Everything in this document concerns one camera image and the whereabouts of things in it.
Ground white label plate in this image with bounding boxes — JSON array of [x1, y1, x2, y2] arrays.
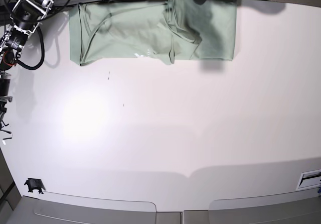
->
[[296, 169, 320, 191]]

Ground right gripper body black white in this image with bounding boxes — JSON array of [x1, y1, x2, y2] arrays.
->
[[0, 96, 13, 123]]

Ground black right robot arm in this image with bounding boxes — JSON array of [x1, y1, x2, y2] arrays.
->
[[1, 0, 70, 128]]

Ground black clamp bracket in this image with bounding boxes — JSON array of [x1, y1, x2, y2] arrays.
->
[[24, 178, 46, 194]]

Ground grey chair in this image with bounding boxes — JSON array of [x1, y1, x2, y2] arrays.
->
[[7, 196, 181, 223], [183, 188, 320, 223]]

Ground silver allen keys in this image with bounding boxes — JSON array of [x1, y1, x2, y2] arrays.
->
[[1, 120, 13, 145]]

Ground light green T-shirt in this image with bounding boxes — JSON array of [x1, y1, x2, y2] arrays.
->
[[69, 0, 237, 66]]

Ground grey chair right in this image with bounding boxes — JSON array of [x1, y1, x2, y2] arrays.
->
[[183, 188, 320, 223]]

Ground grey chair left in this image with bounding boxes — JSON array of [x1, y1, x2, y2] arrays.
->
[[7, 196, 181, 223]]

